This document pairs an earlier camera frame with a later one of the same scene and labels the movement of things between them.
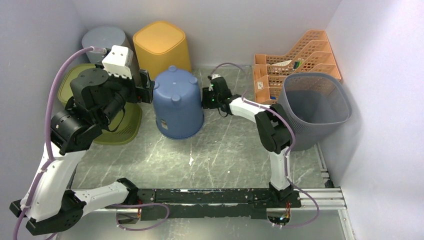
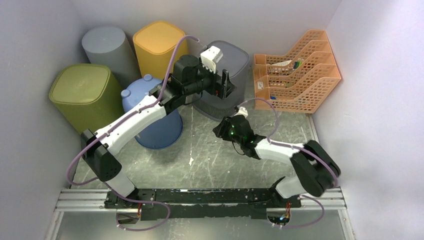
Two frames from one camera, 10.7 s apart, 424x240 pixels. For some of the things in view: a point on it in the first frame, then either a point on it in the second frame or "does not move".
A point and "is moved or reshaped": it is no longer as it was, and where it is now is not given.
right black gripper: x=206 y=93 to x=221 y=130
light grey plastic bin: x=106 y=37 does not move
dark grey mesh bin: x=315 y=103 to x=235 y=60
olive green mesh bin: x=129 y=129 is moved or reshaped
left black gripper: x=144 y=94 to x=222 y=91
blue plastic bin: x=178 y=104 is moved or reshaped
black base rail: x=168 y=204 does not move
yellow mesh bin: x=158 y=46 does not move
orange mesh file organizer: x=312 y=53 does not move
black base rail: x=331 y=198 does not move
